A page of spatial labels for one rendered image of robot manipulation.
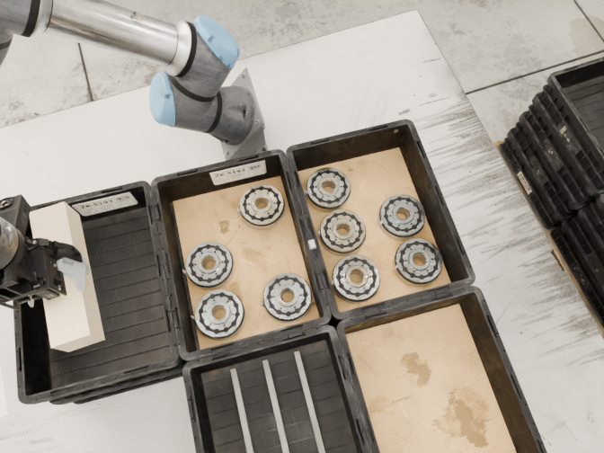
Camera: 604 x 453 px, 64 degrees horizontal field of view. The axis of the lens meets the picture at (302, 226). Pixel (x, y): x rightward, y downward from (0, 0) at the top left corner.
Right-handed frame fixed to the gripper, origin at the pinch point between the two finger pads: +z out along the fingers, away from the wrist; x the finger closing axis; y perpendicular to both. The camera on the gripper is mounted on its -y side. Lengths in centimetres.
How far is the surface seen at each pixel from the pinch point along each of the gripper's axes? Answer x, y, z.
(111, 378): -1.0, 16.5, 15.9
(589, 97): 155, -27, 60
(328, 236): 48, 2, 23
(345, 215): 53, -2, 23
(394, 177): 68, -8, 26
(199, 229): 21.2, -10.8, 26.0
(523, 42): 186, -87, 110
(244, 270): 28.0, 1.7, 25.9
